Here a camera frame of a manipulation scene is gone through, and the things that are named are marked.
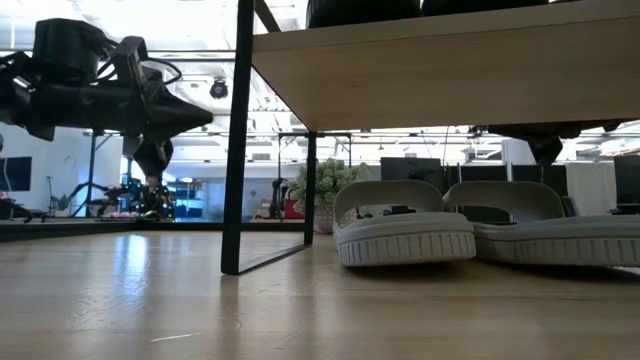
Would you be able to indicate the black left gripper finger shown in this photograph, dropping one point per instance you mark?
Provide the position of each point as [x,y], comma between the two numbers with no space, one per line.
[170,117]
[154,157]

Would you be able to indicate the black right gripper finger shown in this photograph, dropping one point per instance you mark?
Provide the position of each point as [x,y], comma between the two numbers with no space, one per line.
[546,150]

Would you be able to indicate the grey rubber slide sandal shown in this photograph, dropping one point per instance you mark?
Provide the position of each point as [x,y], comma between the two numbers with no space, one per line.
[400,240]
[550,240]

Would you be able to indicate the wooden shelf with black legs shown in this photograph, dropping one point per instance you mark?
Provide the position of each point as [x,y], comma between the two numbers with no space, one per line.
[425,75]

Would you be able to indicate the black rubber slide sandal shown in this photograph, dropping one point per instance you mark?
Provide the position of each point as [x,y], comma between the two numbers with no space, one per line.
[480,6]
[360,12]

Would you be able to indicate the black background robot arm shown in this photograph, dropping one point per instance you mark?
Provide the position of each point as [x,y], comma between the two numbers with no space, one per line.
[117,197]
[279,197]

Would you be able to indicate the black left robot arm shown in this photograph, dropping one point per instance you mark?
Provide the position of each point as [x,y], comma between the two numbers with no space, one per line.
[65,50]

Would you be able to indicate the person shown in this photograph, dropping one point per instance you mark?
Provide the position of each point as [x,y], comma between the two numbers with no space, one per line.
[151,186]

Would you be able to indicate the black partition panel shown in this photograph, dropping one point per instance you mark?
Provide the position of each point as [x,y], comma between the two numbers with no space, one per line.
[482,172]
[522,175]

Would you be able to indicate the grey office chair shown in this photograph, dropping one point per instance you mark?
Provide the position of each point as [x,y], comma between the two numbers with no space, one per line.
[570,205]

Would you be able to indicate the black desk monitor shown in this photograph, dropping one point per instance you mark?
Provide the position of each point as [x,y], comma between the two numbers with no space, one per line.
[410,167]

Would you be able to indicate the red bin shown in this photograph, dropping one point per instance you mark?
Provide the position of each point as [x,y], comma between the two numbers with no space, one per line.
[294,209]

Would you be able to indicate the green potted plant white pot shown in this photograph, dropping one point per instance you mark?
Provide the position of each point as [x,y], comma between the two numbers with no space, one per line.
[332,180]

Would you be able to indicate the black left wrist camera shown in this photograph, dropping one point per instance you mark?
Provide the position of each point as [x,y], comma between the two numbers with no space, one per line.
[129,60]

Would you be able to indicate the black ceiling camera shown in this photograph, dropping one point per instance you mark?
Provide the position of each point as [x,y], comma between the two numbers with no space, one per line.
[218,89]

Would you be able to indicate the black background rig frame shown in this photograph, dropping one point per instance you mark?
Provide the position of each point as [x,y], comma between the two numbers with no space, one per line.
[335,134]
[92,165]

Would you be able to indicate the black aluminium table frame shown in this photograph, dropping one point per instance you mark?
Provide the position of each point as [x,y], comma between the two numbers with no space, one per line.
[200,226]

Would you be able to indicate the dark wall monitor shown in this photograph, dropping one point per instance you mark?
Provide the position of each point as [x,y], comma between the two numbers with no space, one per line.
[15,172]

